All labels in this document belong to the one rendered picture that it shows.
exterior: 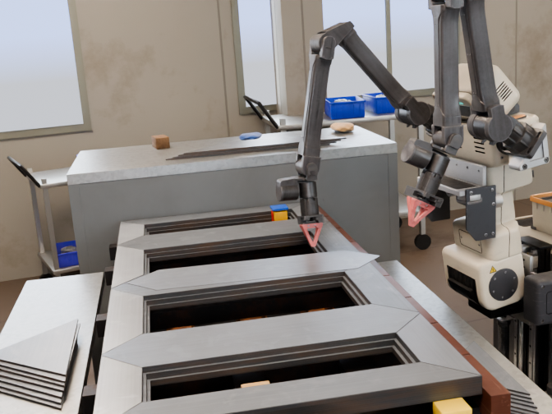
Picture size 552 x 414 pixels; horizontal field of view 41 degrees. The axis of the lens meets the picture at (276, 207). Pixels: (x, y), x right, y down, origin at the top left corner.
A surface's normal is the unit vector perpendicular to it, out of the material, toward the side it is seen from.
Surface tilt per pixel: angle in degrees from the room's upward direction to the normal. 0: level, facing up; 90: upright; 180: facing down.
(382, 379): 0
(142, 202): 90
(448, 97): 89
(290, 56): 90
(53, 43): 90
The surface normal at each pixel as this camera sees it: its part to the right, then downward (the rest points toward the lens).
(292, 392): -0.07, -0.97
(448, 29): 0.26, 0.22
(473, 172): -0.95, 0.14
